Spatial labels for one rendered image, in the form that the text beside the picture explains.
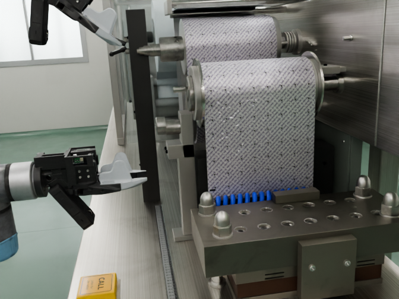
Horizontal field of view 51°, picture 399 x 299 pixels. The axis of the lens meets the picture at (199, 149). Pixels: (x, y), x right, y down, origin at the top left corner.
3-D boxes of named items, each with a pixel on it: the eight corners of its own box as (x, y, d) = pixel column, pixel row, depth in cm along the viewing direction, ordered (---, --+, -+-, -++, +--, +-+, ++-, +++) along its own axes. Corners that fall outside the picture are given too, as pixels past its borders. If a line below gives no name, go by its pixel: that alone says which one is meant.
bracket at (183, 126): (170, 232, 103) (161, 111, 94) (196, 229, 104) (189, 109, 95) (173, 242, 98) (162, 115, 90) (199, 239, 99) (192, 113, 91)
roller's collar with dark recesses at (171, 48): (160, 61, 113) (158, 37, 111) (181, 60, 114) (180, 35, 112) (161, 63, 107) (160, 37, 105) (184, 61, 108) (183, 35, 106)
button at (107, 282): (81, 286, 82) (80, 276, 82) (117, 282, 83) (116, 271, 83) (77, 308, 76) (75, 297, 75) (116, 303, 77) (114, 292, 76)
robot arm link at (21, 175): (13, 207, 79) (24, 191, 86) (38, 204, 79) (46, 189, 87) (6, 169, 77) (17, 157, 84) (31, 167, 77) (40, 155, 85)
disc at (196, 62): (193, 117, 98) (190, 54, 93) (195, 117, 98) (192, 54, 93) (203, 136, 84) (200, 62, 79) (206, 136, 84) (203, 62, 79)
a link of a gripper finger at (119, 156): (144, 150, 86) (99, 157, 83) (146, 178, 87) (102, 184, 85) (141, 147, 89) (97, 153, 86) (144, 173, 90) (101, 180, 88)
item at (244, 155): (208, 204, 89) (204, 120, 84) (312, 193, 93) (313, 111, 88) (209, 205, 89) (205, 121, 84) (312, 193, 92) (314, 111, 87)
